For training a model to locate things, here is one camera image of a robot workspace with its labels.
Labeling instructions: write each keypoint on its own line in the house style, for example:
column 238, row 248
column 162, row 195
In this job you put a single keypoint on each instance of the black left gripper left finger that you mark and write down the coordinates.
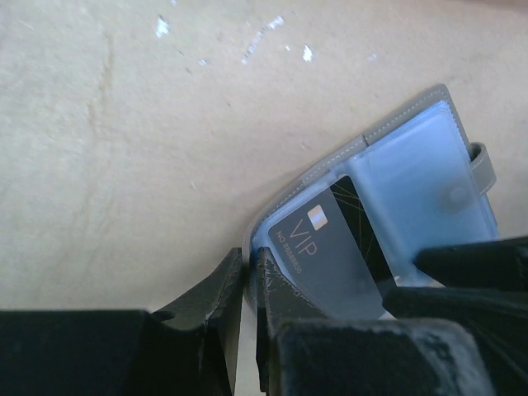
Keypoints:
column 188, row 347

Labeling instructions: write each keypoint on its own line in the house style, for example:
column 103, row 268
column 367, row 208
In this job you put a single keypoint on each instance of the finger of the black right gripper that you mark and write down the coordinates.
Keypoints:
column 500, row 264
column 497, row 320

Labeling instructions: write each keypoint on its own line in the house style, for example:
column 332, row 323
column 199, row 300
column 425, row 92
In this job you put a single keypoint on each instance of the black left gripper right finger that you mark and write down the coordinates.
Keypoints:
column 300, row 351

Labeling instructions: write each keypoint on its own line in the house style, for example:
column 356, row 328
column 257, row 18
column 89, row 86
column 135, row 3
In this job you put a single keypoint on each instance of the black VIP credit card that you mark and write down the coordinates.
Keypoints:
column 329, row 250

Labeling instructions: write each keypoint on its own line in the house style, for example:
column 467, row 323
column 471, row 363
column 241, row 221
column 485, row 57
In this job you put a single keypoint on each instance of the grey leather card holder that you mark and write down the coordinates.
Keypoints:
column 421, row 181

